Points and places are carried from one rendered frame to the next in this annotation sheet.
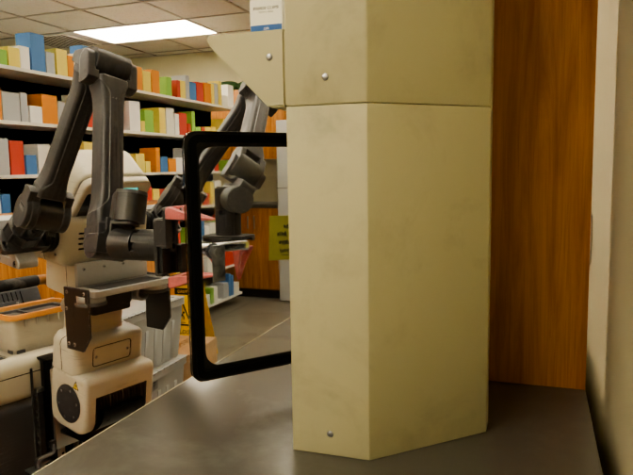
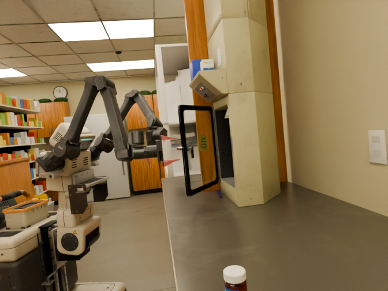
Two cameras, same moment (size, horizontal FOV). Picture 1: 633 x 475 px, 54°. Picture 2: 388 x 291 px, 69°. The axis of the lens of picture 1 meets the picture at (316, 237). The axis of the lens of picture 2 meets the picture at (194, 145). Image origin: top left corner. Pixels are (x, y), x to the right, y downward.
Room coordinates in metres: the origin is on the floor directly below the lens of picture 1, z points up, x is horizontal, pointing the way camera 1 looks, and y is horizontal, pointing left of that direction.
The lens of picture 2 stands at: (-0.12, 0.70, 1.27)
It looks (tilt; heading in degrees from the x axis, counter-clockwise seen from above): 3 degrees down; 333
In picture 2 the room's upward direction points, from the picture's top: 6 degrees counter-clockwise
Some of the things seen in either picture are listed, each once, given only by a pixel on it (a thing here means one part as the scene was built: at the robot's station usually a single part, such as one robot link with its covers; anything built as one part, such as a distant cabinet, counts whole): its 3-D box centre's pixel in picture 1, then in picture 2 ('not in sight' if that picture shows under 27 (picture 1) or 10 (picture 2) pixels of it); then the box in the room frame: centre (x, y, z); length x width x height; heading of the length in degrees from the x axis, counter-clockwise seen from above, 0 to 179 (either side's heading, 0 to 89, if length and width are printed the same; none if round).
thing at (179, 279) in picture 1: (190, 266); (168, 157); (1.08, 0.22, 1.16); 0.09 x 0.07 x 0.07; 70
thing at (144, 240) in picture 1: (155, 245); (152, 151); (1.11, 0.29, 1.20); 0.07 x 0.07 x 0.10; 70
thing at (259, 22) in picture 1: (272, 24); (207, 67); (0.94, 0.06, 1.54); 0.05 x 0.05 x 0.06; 71
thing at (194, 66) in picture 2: not in sight; (201, 71); (1.07, 0.01, 1.56); 0.10 x 0.10 x 0.09; 70
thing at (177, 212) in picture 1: (189, 226); (167, 142); (1.08, 0.22, 1.23); 0.09 x 0.07 x 0.07; 70
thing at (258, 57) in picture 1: (289, 85); (206, 88); (1.00, 0.04, 1.46); 0.32 x 0.11 x 0.10; 160
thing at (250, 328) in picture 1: (273, 252); (200, 148); (1.05, 0.07, 1.19); 0.30 x 0.01 x 0.40; 121
